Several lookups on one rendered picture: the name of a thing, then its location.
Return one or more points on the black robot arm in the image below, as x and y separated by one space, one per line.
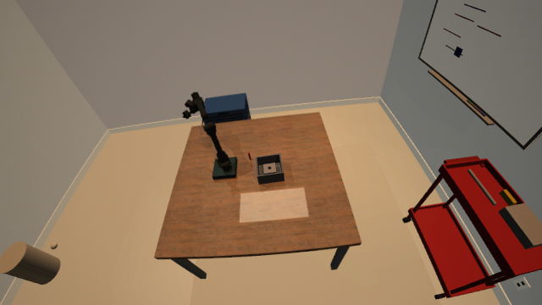
223 159

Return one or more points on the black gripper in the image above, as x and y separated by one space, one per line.
188 114

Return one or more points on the beige square plate with hole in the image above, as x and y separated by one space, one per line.
269 168

